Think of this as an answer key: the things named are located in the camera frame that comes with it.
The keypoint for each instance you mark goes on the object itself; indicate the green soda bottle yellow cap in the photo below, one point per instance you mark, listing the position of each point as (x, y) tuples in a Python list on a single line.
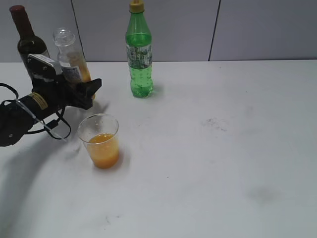
[(139, 51)]

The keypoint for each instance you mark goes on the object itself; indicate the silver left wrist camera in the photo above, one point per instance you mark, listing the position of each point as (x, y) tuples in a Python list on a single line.
[(39, 63)]

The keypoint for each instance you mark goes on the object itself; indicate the dark red wine bottle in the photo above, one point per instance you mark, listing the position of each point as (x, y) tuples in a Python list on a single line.
[(29, 43)]

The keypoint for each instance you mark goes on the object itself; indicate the orange juice bottle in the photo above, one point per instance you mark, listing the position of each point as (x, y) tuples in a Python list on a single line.
[(71, 57)]

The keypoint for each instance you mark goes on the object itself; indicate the transparent plastic cup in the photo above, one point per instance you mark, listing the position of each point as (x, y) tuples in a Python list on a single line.
[(99, 136)]

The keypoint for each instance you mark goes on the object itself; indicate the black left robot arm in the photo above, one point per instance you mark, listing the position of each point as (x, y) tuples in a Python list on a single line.
[(16, 120)]

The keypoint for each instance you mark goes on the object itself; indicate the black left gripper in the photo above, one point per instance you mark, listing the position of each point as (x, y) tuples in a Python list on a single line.
[(51, 93)]

